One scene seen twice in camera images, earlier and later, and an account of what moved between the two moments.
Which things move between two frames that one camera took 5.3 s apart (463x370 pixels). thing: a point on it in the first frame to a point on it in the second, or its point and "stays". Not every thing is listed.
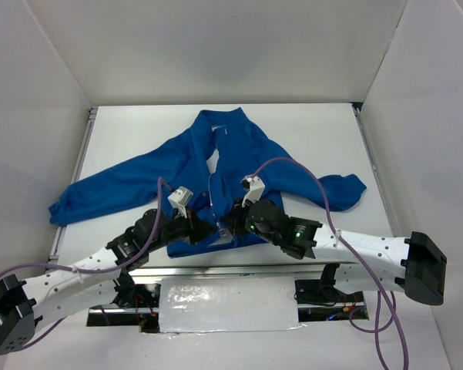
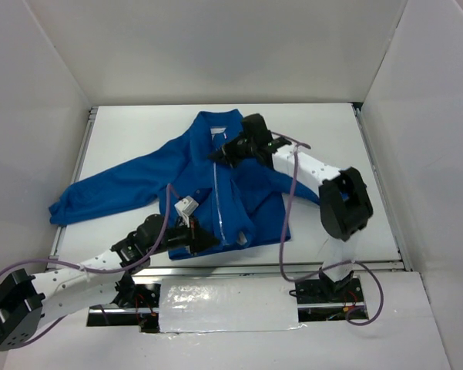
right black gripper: x=236 y=220 to x=231 y=150
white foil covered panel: x=228 y=304 stays
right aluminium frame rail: x=377 y=171 stays
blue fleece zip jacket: x=210 y=183 stays
